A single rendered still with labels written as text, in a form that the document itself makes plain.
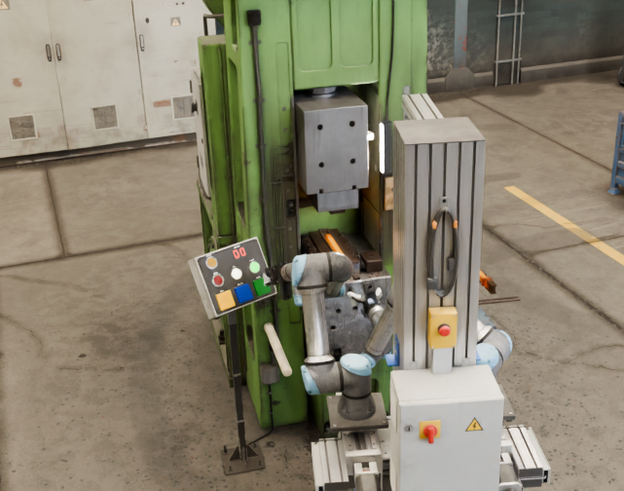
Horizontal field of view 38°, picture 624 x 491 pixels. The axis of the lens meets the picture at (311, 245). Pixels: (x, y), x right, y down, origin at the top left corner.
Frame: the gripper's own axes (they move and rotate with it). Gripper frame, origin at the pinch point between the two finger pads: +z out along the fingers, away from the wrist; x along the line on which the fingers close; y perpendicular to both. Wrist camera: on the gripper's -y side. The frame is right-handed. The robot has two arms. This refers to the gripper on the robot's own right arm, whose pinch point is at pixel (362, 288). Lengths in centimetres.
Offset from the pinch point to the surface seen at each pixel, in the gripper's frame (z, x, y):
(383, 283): 24.7, 17.4, 11.6
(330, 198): 30.6, -6.2, -33.7
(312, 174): 31, -15, -46
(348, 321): 24.8, -0.7, 29.8
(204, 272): 11, -70, -14
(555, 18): 665, 443, 26
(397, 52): 45, 31, -96
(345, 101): 40, 4, -77
